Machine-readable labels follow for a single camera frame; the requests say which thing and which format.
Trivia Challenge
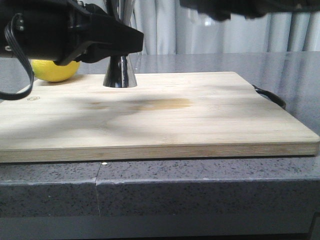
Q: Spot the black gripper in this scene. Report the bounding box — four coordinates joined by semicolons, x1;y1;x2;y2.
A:
179;0;320;22
14;0;144;66

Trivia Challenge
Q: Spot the silver double jigger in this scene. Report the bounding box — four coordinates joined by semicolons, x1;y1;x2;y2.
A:
103;0;137;88

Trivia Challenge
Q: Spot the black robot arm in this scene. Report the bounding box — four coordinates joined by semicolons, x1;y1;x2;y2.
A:
0;0;144;66

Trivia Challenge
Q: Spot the grey curtain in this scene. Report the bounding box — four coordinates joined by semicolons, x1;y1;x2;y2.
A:
130;0;320;55

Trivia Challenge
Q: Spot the yellow lemon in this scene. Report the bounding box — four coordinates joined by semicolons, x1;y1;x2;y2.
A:
31;59;81;82

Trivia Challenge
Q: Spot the wooden cutting board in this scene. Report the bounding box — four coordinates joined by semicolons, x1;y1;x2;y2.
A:
0;72;320;163

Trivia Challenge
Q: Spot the black board handle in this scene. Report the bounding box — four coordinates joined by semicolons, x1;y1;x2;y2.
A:
252;84;287;110

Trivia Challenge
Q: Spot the black ribbon cable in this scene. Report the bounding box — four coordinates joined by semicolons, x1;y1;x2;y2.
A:
0;13;35;101

